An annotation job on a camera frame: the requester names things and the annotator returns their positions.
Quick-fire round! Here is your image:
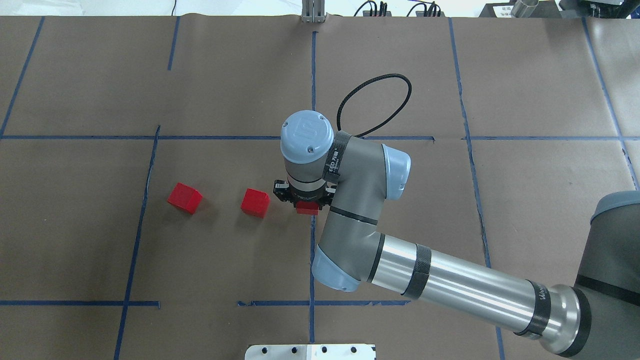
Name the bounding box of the red cube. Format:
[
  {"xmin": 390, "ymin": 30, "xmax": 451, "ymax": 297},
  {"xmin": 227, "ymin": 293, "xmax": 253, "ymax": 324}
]
[
  {"xmin": 240, "ymin": 187, "xmax": 271, "ymax": 219},
  {"xmin": 294, "ymin": 201, "xmax": 320, "ymax": 215},
  {"xmin": 166, "ymin": 182, "xmax": 204, "ymax": 215}
]

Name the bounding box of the brown paper table cover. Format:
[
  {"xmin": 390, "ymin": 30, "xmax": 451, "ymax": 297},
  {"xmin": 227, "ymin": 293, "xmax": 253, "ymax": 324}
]
[{"xmin": 0, "ymin": 14, "xmax": 639, "ymax": 360}]

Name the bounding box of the steel cup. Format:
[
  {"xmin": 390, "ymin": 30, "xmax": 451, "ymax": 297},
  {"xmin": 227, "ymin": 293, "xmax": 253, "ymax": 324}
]
[{"xmin": 510, "ymin": 0, "xmax": 540, "ymax": 18}]

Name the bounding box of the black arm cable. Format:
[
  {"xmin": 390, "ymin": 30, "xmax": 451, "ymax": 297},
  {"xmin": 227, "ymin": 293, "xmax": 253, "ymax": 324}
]
[{"xmin": 336, "ymin": 73, "xmax": 413, "ymax": 138}]

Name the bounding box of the white camera post with base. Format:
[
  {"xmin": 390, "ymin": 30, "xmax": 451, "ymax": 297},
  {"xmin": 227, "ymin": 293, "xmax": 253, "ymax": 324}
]
[{"xmin": 244, "ymin": 343, "xmax": 378, "ymax": 360}]

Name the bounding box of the aluminium frame post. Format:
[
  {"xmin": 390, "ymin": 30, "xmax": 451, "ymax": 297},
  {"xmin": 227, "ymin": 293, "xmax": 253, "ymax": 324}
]
[{"xmin": 301, "ymin": 0, "xmax": 327, "ymax": 24}]

